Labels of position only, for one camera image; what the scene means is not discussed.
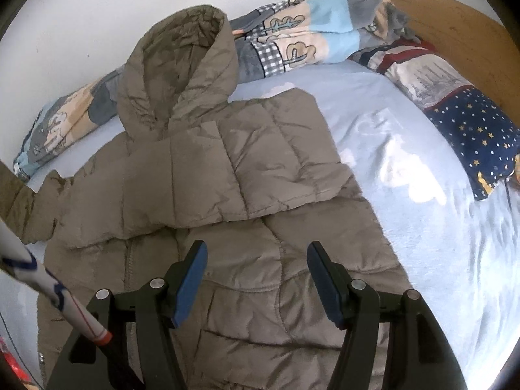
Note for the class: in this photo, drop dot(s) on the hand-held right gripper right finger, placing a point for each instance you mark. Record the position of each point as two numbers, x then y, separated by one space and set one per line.
325 288

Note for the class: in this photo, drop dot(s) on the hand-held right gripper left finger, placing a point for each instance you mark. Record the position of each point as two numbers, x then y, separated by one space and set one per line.
191 284

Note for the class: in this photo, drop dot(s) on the olive hooded puffer jacket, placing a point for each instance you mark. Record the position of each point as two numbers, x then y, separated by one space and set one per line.
243 162

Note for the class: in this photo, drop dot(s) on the light blue bed sheet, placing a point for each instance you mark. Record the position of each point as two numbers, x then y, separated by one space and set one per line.
406 150

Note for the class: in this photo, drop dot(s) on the red object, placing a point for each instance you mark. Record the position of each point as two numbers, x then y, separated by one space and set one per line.
8 357

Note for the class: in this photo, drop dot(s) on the star and stripe printed pillow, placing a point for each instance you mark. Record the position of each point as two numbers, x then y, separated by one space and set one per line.
459 118

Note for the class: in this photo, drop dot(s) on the patchwork printed blanket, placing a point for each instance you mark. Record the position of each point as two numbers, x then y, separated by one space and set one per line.
325 36

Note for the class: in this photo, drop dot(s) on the wooden headboard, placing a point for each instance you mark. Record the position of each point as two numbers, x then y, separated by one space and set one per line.
455 20

